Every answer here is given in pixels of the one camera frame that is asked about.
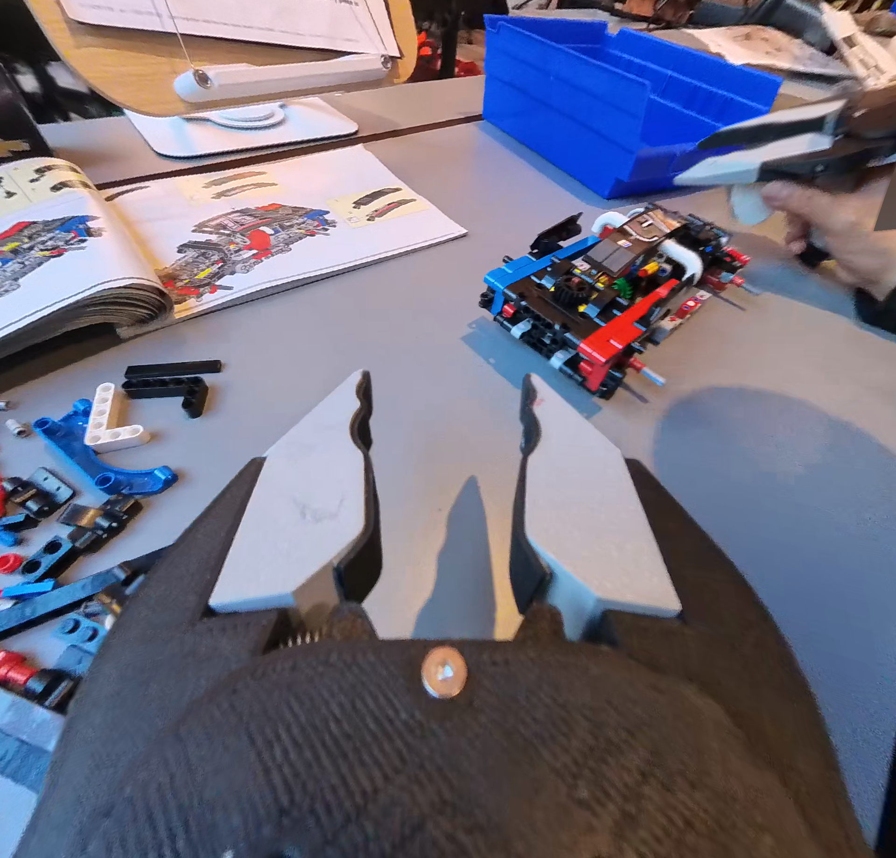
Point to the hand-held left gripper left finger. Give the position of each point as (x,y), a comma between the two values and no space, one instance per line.
(294,515)

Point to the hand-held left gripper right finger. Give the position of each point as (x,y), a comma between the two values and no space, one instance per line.
(595,522)

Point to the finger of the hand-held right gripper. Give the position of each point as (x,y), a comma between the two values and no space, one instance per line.
(784,126)
(735,168)

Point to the toy brick car assembly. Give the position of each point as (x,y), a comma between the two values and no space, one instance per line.
(616,340)

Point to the person's right forearm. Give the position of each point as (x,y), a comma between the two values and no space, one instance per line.
(878,315)

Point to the grey desk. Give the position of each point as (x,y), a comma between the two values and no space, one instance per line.
(420,312)

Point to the person's right hand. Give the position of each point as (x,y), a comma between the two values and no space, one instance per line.
(854,235)

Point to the white printed paper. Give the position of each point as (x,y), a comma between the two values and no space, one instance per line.
(770,49)

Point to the black angled toy beam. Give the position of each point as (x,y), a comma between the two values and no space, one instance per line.
(161,387)

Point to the blue storage bin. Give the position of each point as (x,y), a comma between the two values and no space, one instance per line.
(560,102)

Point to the black flat toy strip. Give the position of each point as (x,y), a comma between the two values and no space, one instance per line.
(175,369)

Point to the white angled toy beam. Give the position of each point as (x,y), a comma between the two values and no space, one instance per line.
(103,417)

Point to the pile of loose toy pieces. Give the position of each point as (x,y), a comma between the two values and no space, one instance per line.
(42,557)

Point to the open instruction booklet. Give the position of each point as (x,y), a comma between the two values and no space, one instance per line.
(280,242)

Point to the grey toy plate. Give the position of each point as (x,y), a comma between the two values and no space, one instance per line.
(28,739)

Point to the black toy set box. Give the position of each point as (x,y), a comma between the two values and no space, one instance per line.
(21,102)

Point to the brick building instruction sheet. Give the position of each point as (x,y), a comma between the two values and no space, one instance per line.
(245,4)

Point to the blue curved toy frame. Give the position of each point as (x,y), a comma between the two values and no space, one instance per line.
(77,452)

